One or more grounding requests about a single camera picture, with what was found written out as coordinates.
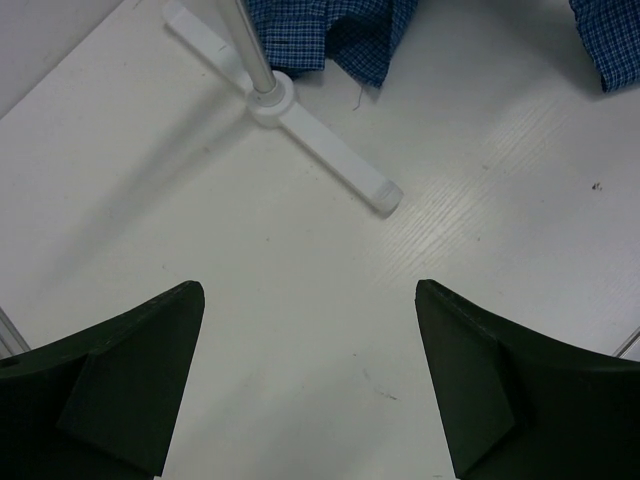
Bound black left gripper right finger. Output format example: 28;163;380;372
415;280;639;479

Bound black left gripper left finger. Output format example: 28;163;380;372
1;281;205;479

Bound blue plaid shirt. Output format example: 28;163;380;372
246;1;639;93

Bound metal clothes rack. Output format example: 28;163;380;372
162;1;404;217

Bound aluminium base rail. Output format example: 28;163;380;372
0;309;30;359

